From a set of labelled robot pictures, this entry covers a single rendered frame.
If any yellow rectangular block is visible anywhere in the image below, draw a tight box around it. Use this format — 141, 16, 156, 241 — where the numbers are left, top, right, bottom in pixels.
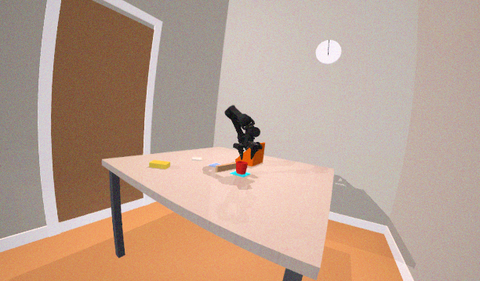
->
149, 160, 170, 169

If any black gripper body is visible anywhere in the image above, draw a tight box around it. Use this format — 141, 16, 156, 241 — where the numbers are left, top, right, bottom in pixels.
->
233, 135, 262, 149

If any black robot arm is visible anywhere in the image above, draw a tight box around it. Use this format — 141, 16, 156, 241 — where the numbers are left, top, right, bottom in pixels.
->
224, 105, 260, 150

